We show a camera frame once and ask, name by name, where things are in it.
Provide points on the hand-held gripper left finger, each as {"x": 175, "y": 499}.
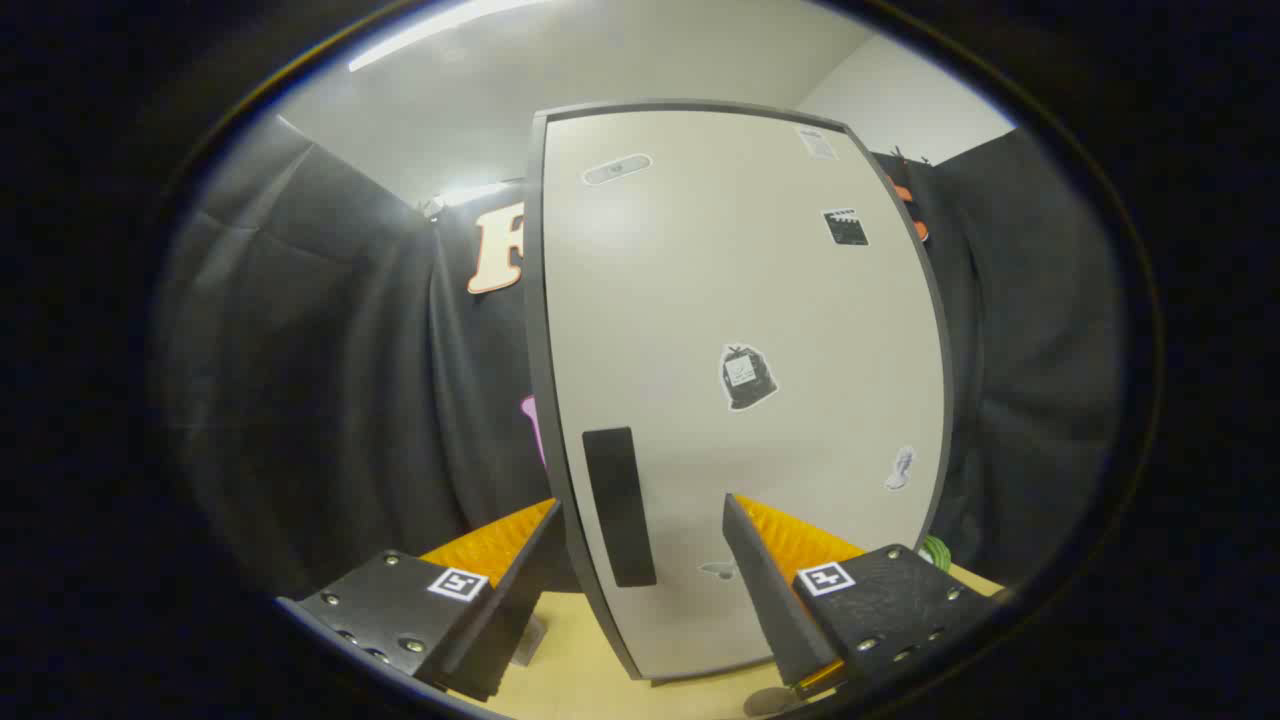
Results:
{"x": 515, "y": 610}

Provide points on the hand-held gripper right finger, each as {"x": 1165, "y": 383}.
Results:
{"x": 775, "y": 600}

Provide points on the grey shoe cabinet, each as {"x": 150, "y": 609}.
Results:
{"x": 534, "y": 300}

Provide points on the green striped item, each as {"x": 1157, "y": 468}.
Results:
{"x": 936, "y": 552}

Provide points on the black backdrop cloth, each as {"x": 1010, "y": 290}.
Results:
{"x": 330, "y": 380}

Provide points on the bright lamp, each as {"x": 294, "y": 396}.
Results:
{"x": 472, "y": 192}

